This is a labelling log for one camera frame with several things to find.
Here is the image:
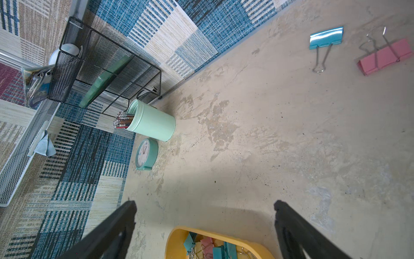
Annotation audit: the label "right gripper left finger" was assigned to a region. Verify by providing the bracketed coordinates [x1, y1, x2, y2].
[60, 201, 137, 259]

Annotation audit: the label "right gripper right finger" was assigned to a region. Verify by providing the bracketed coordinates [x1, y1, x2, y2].
[274, 200, 350, 259]

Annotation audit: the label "yellow storage tray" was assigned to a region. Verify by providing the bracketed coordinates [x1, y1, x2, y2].
[165, 227, 274, 259]

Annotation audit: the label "teal binder clip carried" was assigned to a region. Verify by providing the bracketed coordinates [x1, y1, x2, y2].
[213, 242, 238, 259]

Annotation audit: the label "green round clock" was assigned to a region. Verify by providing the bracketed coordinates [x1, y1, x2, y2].
[135, 138, 158, 171]

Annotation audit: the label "blue cloth in basket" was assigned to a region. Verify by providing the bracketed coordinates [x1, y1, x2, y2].
[27, 120, 57, 157]

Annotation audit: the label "pencils in cup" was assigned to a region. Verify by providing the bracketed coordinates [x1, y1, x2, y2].
[113, 112, 135, 129]

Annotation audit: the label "green pen cup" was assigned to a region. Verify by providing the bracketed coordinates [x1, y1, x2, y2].
[126, 100, 176, 142]

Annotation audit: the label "green tray on shelf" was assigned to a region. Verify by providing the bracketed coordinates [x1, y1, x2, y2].
[79, 56, 133, 109]

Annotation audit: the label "magazines on shelf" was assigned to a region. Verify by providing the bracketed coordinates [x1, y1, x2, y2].
[21, 65, 55, 108]

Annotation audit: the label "white oval device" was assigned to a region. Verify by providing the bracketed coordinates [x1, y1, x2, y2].
[48, 43, 80, 65]

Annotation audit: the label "teal clip beside yellow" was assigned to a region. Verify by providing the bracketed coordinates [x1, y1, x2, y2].
[309, 27, 344, 73]

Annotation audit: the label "white wire wall basket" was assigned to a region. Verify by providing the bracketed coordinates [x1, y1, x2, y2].
[1, 100, 60, 207]

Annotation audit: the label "black wire shelf rack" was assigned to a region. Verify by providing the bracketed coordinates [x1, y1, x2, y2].
[48, 17, 162, 117]

